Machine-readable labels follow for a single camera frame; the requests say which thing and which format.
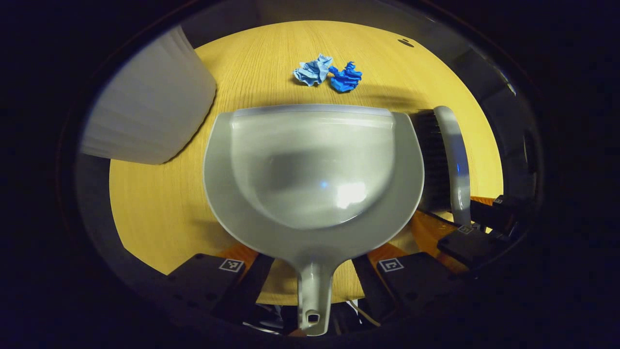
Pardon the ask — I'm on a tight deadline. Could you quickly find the wooden desktop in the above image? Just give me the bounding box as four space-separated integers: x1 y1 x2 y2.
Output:
109 20 504 306

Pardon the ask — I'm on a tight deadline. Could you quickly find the small grey broom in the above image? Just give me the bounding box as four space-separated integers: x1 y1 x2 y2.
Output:
416 106 472 226

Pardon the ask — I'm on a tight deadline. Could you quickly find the light blue paper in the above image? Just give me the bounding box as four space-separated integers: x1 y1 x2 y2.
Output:
293 53 334 87

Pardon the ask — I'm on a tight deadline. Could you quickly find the grey dustpan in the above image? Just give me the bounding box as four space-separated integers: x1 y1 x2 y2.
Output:
203 104 425 337

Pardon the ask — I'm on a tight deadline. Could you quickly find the white garbage bin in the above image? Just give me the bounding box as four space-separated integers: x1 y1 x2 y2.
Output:
80 25 217 165

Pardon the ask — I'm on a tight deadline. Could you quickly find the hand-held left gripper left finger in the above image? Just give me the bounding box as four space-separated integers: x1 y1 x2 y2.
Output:
167 244 275 323

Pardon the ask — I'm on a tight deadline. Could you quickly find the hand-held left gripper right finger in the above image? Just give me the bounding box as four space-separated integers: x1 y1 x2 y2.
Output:
353 242 458 320

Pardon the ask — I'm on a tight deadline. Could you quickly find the dark blue paper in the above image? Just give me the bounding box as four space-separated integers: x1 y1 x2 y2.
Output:
329 61 363 93

